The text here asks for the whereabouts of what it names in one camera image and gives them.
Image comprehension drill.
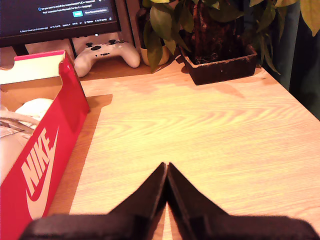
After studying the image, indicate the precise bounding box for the red Nike shoebox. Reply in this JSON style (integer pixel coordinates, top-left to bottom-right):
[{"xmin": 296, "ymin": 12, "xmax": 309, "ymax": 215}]
[{"xmin": 0, "ymin": 49, "xmax": 90, "ymax": 240}]

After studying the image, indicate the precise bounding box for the large leafy green plant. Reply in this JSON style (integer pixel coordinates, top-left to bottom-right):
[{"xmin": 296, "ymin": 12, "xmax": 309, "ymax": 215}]
[{"xmin": 173, "ymin": 0, "xmax": 320, "ymax": 76}]

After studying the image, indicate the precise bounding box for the white game controller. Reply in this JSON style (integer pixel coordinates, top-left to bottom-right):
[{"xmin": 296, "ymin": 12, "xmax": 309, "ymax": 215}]
[{"xmin": 73, "ymin": 39, "xmax": 141, "ymax": 78}]

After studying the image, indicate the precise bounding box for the black rectangular planter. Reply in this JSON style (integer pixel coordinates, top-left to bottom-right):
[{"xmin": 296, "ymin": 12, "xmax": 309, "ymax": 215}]
[{"xmin": 179, "ymin": 44, "xmax": 258, "ymax": 86}]

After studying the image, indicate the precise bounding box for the small green-leaved plant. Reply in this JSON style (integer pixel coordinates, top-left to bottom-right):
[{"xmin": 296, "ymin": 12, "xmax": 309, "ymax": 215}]
[{"xmin": 142, "ymin": 0, "xmax": 178, "ymax": 74}]

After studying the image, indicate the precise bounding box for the small pale plant pot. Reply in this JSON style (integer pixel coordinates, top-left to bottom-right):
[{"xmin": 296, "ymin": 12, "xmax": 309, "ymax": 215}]
[{"xmin": 139, "ymin": 44, "xmax": 171, "ymax": 67}]

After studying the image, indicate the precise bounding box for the white leather sneaker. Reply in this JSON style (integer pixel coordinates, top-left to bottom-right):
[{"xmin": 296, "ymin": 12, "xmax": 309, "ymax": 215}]
[{"xmin": 0, "ymin": 97, "xmax": 55, "ymax": 186}]

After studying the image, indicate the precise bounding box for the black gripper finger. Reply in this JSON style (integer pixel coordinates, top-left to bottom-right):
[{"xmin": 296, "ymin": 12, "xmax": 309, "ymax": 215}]
[
  {"xmin": 108, "ymin": 161, "xmax": 168, "ymax": 240},
  {"xmin": 166, "ymin": 161, "xmax": 228, "ymax": 240}
]

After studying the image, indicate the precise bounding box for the wide black computer monitor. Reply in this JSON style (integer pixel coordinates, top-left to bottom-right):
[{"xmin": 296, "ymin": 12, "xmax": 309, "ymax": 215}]
[{"xmin": 0, "ymin": 0, "xmax": 122, "ymax": 56}]

